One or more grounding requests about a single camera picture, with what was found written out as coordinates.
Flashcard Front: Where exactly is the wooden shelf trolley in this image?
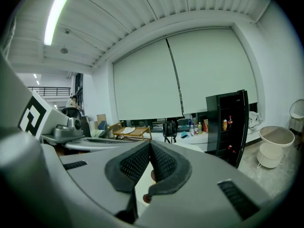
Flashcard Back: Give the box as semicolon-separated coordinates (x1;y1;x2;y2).
108;121;152;141

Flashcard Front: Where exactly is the black glass-door fridge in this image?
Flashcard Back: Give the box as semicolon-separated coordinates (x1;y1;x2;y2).
205;89;249;169

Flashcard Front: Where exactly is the cardboard box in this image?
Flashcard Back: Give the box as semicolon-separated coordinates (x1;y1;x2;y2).
96;114;107;130

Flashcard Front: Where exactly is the black metal railing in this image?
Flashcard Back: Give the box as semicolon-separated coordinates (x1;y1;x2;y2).
28;86;71;96

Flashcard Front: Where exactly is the white roller blind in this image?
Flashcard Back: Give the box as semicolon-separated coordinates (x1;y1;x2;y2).
113;38;183;121
166;27;258;115

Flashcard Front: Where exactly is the round white side table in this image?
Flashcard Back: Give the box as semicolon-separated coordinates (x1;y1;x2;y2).
256;125;295;169

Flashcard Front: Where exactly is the long ceiling light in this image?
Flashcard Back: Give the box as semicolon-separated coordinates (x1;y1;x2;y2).
44;0;71;46

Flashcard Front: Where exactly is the white wire chair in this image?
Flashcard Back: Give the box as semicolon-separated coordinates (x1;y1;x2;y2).
288;99;304;130

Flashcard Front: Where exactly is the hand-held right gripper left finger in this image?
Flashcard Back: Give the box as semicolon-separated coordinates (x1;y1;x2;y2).
40;140;152;228

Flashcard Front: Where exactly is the black handbag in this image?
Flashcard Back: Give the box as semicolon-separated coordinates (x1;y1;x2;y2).
162;120;178;144

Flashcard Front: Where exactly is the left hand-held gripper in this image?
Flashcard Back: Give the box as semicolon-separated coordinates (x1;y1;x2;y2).
18;90;152;152

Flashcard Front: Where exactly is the person's right hand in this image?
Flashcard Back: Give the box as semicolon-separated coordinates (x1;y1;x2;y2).
142;169;157;204

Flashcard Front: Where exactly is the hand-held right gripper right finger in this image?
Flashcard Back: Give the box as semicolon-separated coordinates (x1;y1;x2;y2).
134;141;281;228

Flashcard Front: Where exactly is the white crumpled bag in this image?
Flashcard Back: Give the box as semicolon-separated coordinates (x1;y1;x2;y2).
248;111;264;129

